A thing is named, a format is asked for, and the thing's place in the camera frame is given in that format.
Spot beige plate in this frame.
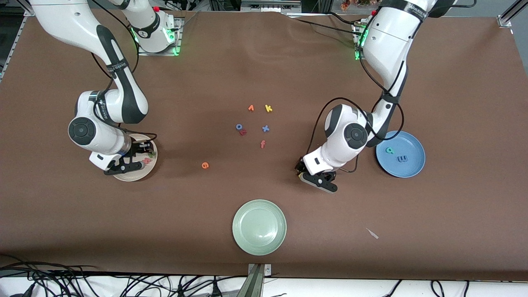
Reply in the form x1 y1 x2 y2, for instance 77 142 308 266
111 133 158 182

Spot pale green plate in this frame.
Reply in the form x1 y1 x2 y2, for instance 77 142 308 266
232 199 287 256

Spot blue plate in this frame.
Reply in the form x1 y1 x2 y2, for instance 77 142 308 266
375 130 426 178

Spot orange dried flowers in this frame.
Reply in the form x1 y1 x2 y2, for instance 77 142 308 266
340 0 370 11

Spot grey metal box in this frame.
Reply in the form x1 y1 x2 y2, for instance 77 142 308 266
240 0 302 13

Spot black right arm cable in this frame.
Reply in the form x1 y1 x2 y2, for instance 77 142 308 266
89 0 158 145

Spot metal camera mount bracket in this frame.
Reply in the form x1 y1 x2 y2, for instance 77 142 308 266
236 263 272 297

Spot black cable on table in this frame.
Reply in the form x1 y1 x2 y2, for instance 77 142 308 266
295 12 368 35

